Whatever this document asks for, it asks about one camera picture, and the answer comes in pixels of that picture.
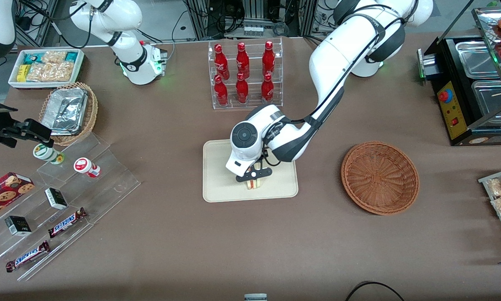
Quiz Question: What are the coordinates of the clear acrylic bottle rack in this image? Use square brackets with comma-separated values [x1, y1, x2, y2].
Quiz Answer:
[208, 38, 284, 110]

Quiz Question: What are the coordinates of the red label yogurt bottle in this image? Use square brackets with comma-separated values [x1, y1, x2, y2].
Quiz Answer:
[74, 157, 101, 179]

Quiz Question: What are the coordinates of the white rectangular snack bin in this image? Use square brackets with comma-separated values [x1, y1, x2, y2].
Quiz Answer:
[8, 48, 85, 90]

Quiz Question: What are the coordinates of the Snickers chocolate bar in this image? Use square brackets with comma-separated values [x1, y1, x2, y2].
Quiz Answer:
[48, 207, 88, 239]
[6, 241, 51, 273]

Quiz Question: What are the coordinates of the thin black floor cable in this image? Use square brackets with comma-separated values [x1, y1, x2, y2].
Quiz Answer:
[167, 8, 189, 61]

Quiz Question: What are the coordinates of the small black box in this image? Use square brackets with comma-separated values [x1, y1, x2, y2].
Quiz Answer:
[5, 216, 32, 237]
[45, 188, 68, 210]

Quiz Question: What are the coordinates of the red cola bottle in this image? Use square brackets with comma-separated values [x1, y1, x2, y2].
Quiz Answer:
[235, 73, 249, 104]
[262, 41, 276, 77]
[236, 42, 250, 79]
[261, 73, 274, 105]
[214, 43, 230, 80]
[214, 74, 229, 106]

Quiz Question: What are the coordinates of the black food warmer machine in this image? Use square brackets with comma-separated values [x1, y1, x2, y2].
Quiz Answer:
[417, 0, 501, 147]

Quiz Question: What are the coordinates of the green label yogurt bottle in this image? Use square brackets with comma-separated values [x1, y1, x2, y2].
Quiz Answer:
[33, 143, 65, 165]

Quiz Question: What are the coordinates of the small rice cracker bag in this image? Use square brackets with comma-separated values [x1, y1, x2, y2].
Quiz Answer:
[41, 50, 67, 64]

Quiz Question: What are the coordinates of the aluminium frame rack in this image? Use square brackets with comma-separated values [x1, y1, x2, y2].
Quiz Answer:
[185, 0, 318, 41]

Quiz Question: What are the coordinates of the light wicker basket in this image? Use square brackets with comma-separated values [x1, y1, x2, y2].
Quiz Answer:
[38, 82, 99, 146]

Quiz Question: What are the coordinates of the red cookie box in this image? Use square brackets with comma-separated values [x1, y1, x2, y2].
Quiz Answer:
[0, 172, 36, 222]

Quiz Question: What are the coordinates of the black looped cable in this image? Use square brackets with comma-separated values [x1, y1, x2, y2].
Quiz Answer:
[345, 281, 406, 301]

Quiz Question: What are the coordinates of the steel warmer pan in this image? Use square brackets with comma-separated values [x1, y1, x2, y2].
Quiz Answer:
[455, 41, 497, 79]
[471, 79, 501, 122]

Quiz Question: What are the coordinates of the silver foil container stack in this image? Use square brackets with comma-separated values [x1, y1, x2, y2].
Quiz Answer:
[41, 87, 89, 136]

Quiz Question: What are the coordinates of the large rice cracker bag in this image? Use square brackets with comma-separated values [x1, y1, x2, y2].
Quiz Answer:
[26, 61, 75, 83]

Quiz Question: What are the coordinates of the beige plastic tray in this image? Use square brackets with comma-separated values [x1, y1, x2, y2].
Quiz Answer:
[203, 139, 299, 203]

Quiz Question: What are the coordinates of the clear acrylic stepped display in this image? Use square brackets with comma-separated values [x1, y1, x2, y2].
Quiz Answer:
[0, 133, 141, 281]

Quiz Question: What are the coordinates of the brown round wicker basket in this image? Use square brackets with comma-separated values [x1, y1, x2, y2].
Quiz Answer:
[341, 141, 420, 216]

